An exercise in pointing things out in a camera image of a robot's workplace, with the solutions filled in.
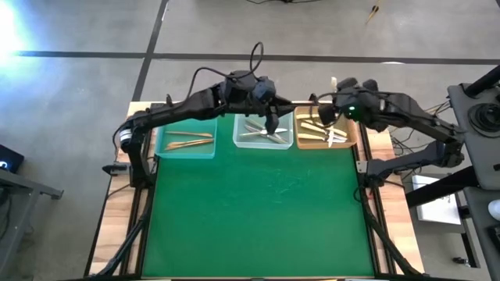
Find clear plastic bin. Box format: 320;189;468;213
232;112;295;151

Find black aluminium table frame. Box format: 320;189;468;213
84;101;425;281

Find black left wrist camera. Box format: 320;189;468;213
252;76;277;104

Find black coiled cable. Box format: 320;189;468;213
467;101;500;134

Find brown wooden utensil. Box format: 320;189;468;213
163;140;215;152

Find cream-handled table knife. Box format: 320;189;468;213
297;132;348;144

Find green table mat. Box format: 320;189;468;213
142;112;376;278

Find white flat box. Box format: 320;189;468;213
412;174;463;226

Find dark grey desk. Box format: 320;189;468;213
0;143;65;270

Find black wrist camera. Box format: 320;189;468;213
252;76;277;104
318;103;338;126

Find yellow floor cord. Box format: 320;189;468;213
364;0;387;26

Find grey side table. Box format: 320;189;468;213
447;64;500;192

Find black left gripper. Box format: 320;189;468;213
255;97;292;133

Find black clamp-mounted device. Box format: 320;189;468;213
102;162;130;176

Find black round pole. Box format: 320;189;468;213
463;64;500;98

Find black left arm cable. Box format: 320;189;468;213
248;41;266;75

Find wooden chopsticks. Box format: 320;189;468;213
166;138;215;149

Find orange plastic bin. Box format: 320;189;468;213
293;111;359;151

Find teal plastic bin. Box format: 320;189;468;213
155;116;218;160

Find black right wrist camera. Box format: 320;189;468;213
318;103;338;126

